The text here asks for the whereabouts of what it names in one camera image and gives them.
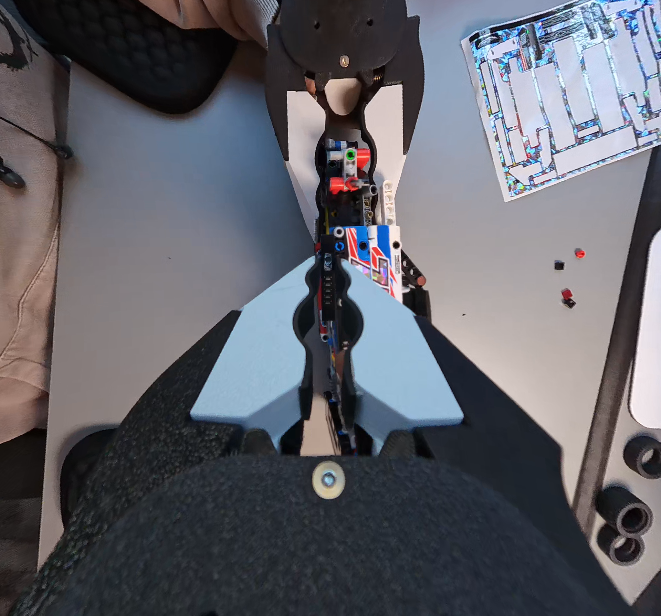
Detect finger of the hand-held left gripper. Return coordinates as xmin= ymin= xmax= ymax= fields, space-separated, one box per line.
xmin=363 ymin=84 xmax=411 ymax=183
xmin=285 ymin=91 xmax=328 ymax=243

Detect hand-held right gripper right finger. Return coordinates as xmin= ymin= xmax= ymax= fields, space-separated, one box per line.
xmin=340 ymin=260 xmax=465 ymax=454

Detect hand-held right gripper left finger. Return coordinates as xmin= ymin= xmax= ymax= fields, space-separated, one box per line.
xmin=189 ymin=257 xmax=317 ymax=445

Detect blue white lego race car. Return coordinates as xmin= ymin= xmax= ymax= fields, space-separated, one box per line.
xmin=312 ymin=136 xmax=432 ymax=457

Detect black lego tire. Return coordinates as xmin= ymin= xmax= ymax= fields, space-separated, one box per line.
xmin=596 ymin=523 xmax=646 ymax=566
xmin=595 ymin=486 xmax=654 ymax=537
xmin=622 ymin=435 xmax=661 ymax=480

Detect holographic sticker sheet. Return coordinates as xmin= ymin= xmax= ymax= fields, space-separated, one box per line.
xmin=461 ymin=0 xmax=661 ymax=203

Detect person's beige sweatshirt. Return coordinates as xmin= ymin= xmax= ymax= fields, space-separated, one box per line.
xmin=0 ymin=2 xmax=70 ymax=444

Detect black wired earphones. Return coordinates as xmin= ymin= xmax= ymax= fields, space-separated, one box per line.
xmin=0 ymin=115 xmax=75 ymax=189

